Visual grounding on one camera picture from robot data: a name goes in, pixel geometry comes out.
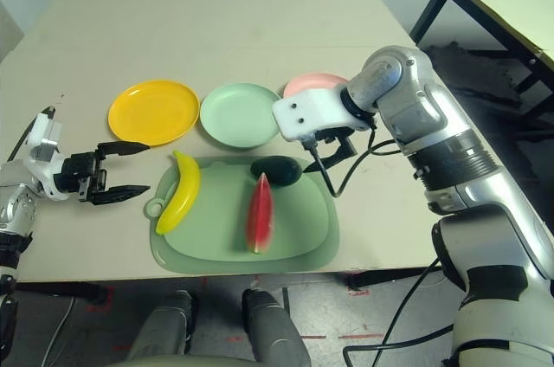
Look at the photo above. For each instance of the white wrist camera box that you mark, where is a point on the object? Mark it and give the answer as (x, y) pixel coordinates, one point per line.
(43, 133)
(311, 113)

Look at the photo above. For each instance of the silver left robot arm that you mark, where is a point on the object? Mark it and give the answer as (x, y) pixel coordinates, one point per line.
(17, 211)

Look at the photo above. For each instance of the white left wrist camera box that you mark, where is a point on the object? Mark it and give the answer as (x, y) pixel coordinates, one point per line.
(43, 133)

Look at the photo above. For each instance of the dark green toy avocado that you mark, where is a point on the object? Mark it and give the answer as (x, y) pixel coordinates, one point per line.
(277, 168)

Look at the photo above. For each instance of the black table foot bar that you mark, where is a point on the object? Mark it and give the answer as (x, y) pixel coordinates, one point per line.
(389, 276)
(65, 289)

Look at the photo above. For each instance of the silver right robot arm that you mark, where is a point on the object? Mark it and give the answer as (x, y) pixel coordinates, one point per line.
(454, 146)

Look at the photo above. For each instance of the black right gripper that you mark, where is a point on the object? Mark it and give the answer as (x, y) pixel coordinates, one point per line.
(344, 142)

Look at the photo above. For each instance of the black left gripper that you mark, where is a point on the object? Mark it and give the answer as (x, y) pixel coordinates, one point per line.
(82, 174)

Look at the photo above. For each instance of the grey robot leg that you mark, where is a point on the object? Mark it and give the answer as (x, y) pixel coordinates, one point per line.
(160, 332)
(272, 332)

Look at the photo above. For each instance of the grey right robot leg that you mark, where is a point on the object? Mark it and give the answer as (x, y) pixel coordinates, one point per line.
(272, 332)

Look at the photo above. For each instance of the light green plastic plate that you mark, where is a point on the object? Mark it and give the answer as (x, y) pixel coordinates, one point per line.
(238, 116)

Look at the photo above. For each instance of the light green cutting board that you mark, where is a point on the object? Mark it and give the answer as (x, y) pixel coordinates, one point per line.
(216, 220)

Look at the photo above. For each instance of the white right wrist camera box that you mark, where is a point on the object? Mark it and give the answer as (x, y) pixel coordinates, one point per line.
(311, 113)

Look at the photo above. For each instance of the red toy watermelon slice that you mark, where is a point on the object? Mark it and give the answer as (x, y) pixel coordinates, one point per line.
(259, 215)

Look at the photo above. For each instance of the pink plastic plate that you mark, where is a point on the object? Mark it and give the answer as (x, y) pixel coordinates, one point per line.
(311, 81)

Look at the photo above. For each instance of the beige robot torso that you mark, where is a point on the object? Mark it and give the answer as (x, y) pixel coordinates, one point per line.
(182, 362)

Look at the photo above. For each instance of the yellow plastic plate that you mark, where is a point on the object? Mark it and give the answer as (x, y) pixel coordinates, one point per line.
(151, 111)

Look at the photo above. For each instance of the yellow toy banana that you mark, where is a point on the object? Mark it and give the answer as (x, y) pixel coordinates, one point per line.
(186, 194)

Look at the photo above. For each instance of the grey left robot leg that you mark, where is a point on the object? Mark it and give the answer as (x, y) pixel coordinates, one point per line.
(160, 332)

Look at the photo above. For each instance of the black floor mat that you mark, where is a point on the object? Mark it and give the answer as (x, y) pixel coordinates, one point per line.
(476, 72)

